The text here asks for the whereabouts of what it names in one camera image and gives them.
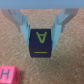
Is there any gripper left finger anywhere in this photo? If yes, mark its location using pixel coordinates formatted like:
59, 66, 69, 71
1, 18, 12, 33
1, 8, 33, 51

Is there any pink block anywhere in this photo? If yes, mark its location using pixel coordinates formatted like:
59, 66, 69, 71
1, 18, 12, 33
0, 65, 21, 84

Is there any purple block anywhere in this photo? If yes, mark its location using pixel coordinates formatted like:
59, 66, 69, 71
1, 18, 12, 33
28, 28, 55, 59

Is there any white cabinet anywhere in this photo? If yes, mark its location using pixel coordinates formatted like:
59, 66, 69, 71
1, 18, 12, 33
0, 0, 84, 10

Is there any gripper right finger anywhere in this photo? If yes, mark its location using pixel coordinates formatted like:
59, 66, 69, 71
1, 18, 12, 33
51, 8, 83, 51

